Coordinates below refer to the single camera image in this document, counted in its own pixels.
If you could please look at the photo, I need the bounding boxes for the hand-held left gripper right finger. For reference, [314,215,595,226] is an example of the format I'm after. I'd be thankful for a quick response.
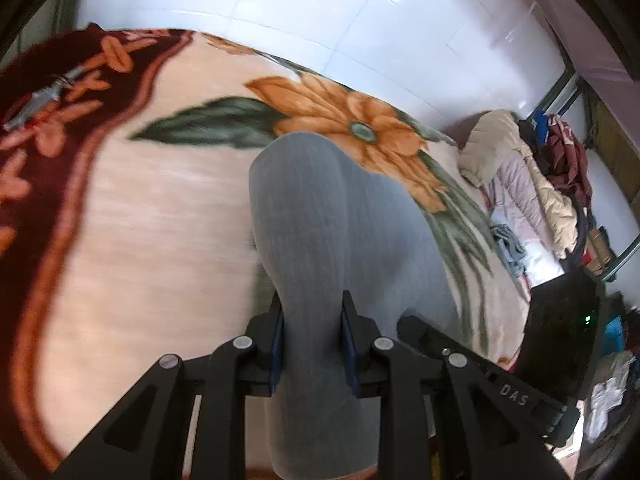
[340,290,571,480]

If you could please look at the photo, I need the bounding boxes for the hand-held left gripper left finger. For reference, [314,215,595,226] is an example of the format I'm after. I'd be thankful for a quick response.
[52,292,286,480]

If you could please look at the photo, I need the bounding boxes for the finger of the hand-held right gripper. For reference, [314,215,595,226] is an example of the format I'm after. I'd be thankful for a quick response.
[397,315,483,368]

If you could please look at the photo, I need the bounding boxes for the grey pants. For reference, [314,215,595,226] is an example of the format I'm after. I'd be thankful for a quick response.
[248,131,463,480]

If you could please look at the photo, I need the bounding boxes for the white clothes pile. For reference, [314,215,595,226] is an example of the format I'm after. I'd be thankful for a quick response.
[582,350,638,461]

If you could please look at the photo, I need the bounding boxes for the blue-grey crumpled cloth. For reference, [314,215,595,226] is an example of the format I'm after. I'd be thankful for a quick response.
[489,224,529,279]

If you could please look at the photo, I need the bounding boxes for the beige and pink quilt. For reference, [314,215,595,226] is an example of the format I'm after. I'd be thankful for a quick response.
[457,109,582,261]

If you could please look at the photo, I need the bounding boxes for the floral fleece blanket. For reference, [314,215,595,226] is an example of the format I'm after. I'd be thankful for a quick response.
[0,27,532,480]

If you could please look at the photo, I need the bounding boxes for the red clothes pile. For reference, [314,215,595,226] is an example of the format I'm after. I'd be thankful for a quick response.
[542,114,597,211]

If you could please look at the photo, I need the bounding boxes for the green metal bed frame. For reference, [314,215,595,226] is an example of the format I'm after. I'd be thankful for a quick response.
[530,67,640,283]

